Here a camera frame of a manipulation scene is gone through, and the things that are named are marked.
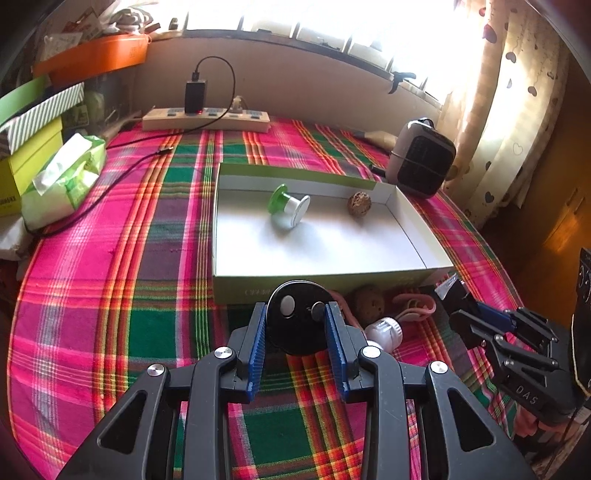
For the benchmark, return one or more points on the window with metal bars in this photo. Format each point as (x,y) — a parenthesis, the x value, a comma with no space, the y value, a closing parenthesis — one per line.
(323,23)

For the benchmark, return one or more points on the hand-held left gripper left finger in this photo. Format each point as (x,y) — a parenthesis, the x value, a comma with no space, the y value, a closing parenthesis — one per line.
(256,350)

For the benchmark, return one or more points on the orange box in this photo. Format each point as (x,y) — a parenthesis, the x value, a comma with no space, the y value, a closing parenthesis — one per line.
(97,57)

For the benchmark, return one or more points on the black round disc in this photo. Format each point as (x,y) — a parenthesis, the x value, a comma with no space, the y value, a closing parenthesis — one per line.
(295,334)

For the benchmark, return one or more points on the green and white spool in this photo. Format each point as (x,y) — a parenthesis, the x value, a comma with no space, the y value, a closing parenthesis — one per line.
(288,207)

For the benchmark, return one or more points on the white flat object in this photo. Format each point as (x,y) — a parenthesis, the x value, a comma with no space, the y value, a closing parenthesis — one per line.
(16,240)

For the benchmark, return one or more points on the yellow-green box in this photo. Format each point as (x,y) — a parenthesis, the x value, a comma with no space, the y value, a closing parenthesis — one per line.
(32,161)

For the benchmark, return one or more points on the green tissue pack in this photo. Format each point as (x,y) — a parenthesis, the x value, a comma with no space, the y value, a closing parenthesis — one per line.
(69,180)

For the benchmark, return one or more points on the brown walnut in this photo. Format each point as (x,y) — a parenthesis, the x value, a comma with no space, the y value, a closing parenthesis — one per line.
(358,203)
(369,307)

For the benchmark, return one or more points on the beige power strip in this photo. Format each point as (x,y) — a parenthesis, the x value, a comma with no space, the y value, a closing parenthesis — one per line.
(207,122)

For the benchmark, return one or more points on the white plug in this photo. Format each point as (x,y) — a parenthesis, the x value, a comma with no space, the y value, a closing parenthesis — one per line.
(238,105)

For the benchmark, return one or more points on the small grey heater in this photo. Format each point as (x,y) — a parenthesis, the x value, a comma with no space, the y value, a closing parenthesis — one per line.
(418,159)

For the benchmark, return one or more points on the black window hook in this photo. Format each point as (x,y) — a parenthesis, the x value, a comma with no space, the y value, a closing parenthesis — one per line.
(399,81)

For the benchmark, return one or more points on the white ribbed cap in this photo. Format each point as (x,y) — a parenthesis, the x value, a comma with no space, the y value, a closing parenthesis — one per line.
(385,333)

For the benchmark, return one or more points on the pink ear hook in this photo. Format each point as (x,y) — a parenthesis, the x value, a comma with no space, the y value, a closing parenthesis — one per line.
(351,316)
(427,307)

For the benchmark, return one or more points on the green striped box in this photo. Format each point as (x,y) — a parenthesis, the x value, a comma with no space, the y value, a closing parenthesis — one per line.
(46,110)

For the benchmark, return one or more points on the heart print curtain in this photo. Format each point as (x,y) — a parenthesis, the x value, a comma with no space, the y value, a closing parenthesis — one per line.
(508,115)

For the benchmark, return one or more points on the black charger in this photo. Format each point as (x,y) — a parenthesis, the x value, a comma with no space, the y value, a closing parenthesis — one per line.
(196,94)

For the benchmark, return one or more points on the green and white box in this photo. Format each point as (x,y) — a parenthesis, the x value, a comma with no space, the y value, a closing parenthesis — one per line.
(323,240)

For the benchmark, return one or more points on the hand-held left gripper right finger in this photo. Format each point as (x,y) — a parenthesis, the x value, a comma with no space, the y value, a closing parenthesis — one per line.
(334,350)

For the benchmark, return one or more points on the beige plastic object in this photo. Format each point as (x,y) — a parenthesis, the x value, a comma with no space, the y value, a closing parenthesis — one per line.
(378,137)

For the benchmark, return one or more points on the flat green box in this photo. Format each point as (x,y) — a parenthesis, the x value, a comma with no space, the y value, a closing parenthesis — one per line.
(21,97)

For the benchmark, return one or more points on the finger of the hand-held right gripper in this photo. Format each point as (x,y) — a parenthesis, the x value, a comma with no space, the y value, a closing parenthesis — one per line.
(480,332)
(494,317)

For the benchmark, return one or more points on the black rectangular device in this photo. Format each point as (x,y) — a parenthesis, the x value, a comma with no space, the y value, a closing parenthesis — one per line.
(455,295)

